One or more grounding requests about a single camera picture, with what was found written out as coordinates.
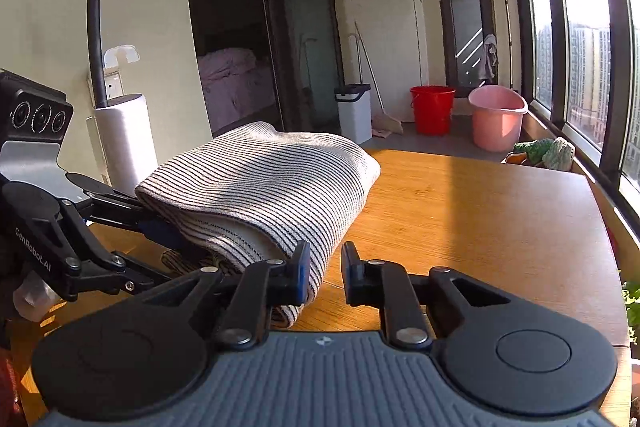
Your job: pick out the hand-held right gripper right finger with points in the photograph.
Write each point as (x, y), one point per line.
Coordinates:
(347, 272)

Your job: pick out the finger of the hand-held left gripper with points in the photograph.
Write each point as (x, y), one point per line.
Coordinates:
(115, 207)
(115, 272)

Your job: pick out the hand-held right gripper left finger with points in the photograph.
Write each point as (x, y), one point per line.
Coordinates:
(302, 272)

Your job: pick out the striped knit sweater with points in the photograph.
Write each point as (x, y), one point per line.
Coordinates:
(260, 177)

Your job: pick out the straw broom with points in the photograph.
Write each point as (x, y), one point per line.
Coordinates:
(387, 124)

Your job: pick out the white trash bin black lid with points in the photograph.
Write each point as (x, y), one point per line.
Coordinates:
(352, 117)

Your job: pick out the bed with pink bedding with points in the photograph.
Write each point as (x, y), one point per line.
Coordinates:
(230, 82)

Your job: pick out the red plastic bucket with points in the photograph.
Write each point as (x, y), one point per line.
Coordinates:
(432, 112)

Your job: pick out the orange carrot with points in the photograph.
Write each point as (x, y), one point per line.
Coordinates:
(515, 158)

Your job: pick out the pink plastic bucket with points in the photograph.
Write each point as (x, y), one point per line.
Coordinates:
(497, 122)

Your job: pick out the green leafy vegetable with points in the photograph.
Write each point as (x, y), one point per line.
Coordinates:
(535, 152)

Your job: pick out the green cloth pile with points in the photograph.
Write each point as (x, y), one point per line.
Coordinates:
(559, 154)

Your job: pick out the grey hanging cloth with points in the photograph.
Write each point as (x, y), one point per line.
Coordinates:
(490, 57)

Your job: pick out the dark door with glass pane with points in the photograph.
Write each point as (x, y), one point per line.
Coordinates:
(467, 22)

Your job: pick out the green potted plant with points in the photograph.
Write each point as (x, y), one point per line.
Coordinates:
(632, 302)

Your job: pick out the mop pole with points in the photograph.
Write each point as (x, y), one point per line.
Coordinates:
(506, 17)

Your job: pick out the apartment buildings outside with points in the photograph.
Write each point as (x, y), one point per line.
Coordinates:
(590, 72)

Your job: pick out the white wall socket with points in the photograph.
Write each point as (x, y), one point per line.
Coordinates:
(114, 87)

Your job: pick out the white wall holder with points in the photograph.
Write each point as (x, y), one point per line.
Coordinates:
(120, 56)

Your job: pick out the black window frame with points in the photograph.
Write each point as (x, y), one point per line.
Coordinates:
(556, 32)

